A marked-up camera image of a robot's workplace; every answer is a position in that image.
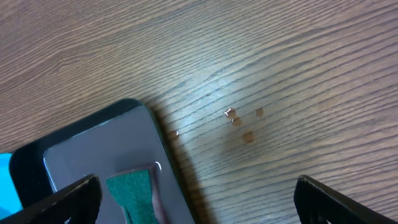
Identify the green sponge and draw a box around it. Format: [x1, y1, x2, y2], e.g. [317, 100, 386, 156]
[106, 169, 159, 224]

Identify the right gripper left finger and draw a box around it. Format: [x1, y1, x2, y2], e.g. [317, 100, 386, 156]
[1, 174, 103, 224]

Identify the teal plastic tray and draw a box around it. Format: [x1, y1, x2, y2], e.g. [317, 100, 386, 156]
[0, 153, 23, 219]

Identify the black rectangular tray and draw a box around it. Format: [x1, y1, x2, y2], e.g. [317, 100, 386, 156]
[9, 99, 199, 223]

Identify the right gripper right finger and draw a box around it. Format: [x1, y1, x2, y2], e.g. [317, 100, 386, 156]
[294, 175, 397, 224]

